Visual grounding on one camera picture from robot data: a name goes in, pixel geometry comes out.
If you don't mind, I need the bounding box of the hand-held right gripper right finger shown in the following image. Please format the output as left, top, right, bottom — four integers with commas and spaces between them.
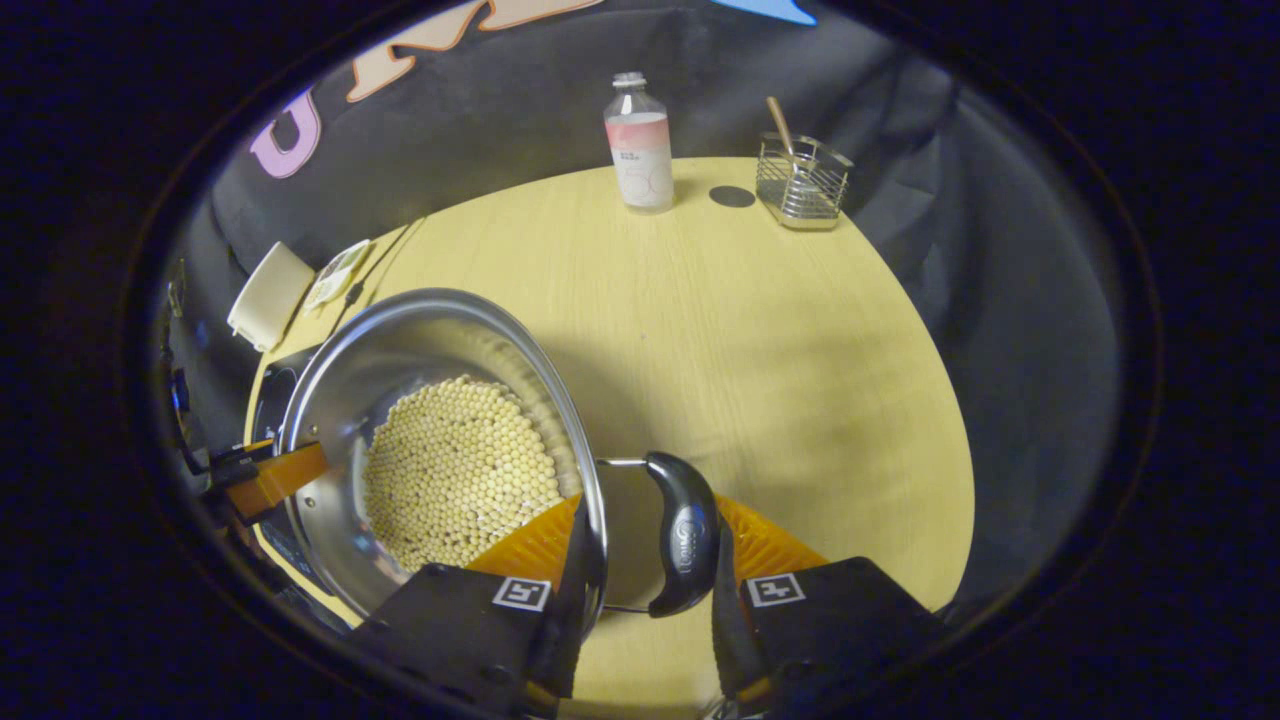
710, 496, 953, 715

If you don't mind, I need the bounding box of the stainless steel pot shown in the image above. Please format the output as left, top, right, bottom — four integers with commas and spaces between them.
274, 287, 722, 627

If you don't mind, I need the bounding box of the black power cable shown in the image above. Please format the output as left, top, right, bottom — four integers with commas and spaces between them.
333, 217, 428, 333

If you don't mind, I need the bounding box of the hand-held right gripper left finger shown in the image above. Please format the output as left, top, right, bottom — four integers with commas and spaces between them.
350, 495, 593, 719

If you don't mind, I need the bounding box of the wire mesh utensil holder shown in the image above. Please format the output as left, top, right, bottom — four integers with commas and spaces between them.
754, 132, 855, 233

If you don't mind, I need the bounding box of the black backdrop cloth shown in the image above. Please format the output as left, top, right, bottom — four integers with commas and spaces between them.
160, 0, 1131, 621

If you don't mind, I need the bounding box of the white divided dish of beans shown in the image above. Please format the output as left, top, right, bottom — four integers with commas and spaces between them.
301, 238, 374, 314

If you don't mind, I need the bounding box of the wooden stick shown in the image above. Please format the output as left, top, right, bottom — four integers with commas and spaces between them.
765, 95, 802, 173

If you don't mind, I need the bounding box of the clear bottle with pink label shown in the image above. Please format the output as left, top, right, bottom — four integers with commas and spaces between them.
603, 71, 677, 216

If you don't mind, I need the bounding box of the white toaster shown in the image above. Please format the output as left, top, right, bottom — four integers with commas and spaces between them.
226, 241, 317, 354

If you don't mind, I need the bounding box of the pile of yellow soybeans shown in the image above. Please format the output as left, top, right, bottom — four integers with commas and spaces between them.
361, 374, 567, 574

